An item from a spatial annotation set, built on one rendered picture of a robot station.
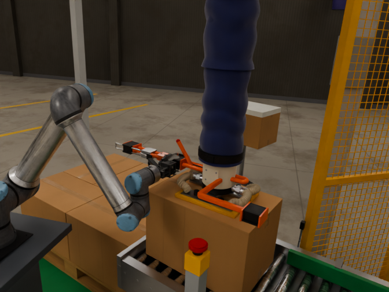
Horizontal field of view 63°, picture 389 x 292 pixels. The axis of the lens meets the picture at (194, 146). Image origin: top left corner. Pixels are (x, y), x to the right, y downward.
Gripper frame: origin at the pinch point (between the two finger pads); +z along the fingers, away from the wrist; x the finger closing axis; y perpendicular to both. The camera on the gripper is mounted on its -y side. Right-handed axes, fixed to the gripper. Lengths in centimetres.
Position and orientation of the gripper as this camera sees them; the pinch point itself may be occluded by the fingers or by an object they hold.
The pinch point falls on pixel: (175, 160)
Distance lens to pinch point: 175.8
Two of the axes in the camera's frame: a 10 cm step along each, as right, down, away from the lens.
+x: 0.4, -9.4, -3.3
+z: 5.6, -2.5, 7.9
